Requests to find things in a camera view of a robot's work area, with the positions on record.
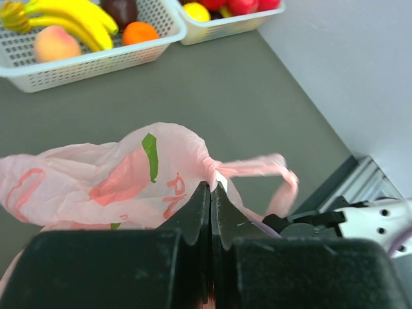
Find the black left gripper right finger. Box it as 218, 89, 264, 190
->
211, 186, 411, 308

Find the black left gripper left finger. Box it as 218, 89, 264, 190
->
1, 182, 211, 308

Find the pink plastic bag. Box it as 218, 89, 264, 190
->
0, 121, 300, 284

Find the peach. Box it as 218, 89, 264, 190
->
33, 26, 82, 63

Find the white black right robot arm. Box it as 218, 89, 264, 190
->
263, 196, 411, 258

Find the white right fruit basket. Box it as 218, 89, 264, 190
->
172, 1, 286, 46

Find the white fruit basket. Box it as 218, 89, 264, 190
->
1, 1, 187, 93
172, 1, 286, 46

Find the white left fruit basket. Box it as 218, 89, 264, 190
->
1, 1, 187, 93

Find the orange tangerine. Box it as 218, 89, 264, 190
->
122, 21, 160, 46

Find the yellow banana bunch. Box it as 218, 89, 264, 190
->
1, 1, 119, 52

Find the yellow lemon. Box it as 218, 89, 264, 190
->
183, 2, 211, 22

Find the dark purple plum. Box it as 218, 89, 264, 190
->
100, 0, 138, 32

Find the red apple middle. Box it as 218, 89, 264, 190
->
227, 0, 258, 15

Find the red apple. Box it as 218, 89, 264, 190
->
257, 0, 281, 12
199, 0, 227, 11
227, 0, 258, 15

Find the red apple right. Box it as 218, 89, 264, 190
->
257, 0, 281, 12

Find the red apple left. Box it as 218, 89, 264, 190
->
199, 0, 227, 11

